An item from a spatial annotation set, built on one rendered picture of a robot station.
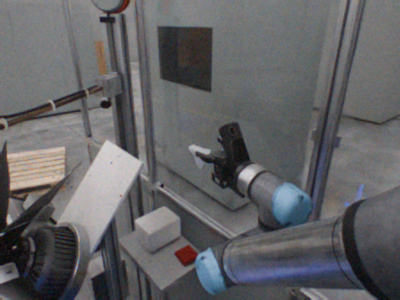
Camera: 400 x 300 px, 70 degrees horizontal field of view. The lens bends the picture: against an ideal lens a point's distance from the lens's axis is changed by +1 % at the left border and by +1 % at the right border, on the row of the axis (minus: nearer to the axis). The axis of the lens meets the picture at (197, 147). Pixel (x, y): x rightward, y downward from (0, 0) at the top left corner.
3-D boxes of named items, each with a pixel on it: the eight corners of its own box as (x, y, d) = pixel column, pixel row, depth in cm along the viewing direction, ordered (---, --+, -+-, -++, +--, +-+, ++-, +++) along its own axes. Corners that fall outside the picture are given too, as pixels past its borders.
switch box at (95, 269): (129, 295, 132) (125, 259, 123) (98, 316, 123) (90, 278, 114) (120, 283, 138) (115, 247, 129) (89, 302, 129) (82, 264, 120)
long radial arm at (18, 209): (60, 240, 101) (27, 235, 92) (48, 260, 100) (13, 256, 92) (37, 204, 121) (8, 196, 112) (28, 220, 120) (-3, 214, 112)
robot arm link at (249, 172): (246, 176, 58) (277, 164, 61) (234, 168, 62) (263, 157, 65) (247, 206, 61) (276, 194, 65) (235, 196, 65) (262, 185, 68)
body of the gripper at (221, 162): (209, 179, 75) (236, 202, 66) (206, 150, 72) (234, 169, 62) (233, 170, 78) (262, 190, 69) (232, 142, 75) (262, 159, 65)
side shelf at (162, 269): (160, 221, 147) (160, 217, 146) (208, 262, 122) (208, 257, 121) (117, 244, 132) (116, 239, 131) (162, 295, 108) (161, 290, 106)
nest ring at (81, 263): (30, 278, 102) (19, 277, 99) (70, 210, 104) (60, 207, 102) (54, 335, 84) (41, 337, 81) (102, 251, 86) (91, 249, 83)
